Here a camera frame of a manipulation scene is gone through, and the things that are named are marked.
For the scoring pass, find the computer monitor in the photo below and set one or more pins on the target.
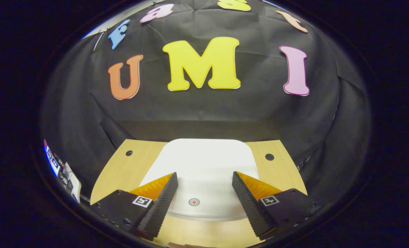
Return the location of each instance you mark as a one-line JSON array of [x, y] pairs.
[[53, 162]]

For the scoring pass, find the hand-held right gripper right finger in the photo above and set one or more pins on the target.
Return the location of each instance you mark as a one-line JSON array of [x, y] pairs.
[[249, 203]]

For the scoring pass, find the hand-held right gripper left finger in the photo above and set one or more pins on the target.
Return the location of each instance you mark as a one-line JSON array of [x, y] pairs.
[[161, 206]]

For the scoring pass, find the white desktop garbage bin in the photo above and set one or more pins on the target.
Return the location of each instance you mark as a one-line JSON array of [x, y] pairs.
[[204, 165]]

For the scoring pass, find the wooden desktop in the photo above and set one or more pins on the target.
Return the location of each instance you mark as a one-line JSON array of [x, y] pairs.
[[122, 168]]

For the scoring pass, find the white side table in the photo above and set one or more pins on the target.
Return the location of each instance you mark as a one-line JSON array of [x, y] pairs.
[[75, 186]]

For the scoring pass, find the black backdrop cloth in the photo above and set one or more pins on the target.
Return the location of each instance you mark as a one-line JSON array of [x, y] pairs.
[[225, 110]]

